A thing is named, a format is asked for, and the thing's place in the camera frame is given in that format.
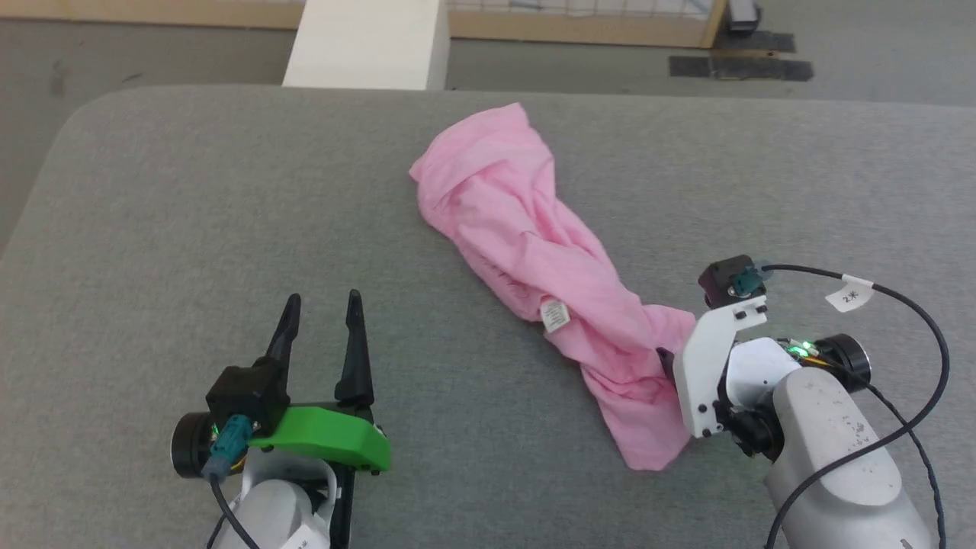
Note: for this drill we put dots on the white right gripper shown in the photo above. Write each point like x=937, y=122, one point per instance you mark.
x=705, y=366

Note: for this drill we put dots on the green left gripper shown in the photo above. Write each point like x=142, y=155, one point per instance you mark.
x=335, y=435

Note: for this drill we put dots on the pink garment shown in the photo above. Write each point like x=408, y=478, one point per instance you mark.
x=526, y=244

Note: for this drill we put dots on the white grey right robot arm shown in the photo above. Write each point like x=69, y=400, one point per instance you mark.
x=831, y=457

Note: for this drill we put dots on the long black floor mat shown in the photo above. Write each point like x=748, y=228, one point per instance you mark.
x=740, y=68

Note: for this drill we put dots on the white pillar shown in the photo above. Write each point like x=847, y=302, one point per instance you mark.
x=366, y=42

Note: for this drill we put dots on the short black floor mat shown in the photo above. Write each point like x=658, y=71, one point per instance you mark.
x=755, y=42

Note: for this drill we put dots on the dark grey floor device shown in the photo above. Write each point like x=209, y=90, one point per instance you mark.
x=743, y=14

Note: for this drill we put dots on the plain wooden beam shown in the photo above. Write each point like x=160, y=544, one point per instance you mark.
x=152, y=14

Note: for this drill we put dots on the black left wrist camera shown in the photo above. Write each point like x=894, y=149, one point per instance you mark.
x=244, y=393

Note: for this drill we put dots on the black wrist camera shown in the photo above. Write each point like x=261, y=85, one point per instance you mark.
x=724, y=278
x=244, y=393

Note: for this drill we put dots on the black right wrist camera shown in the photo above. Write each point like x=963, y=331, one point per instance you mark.
x=724, y=278

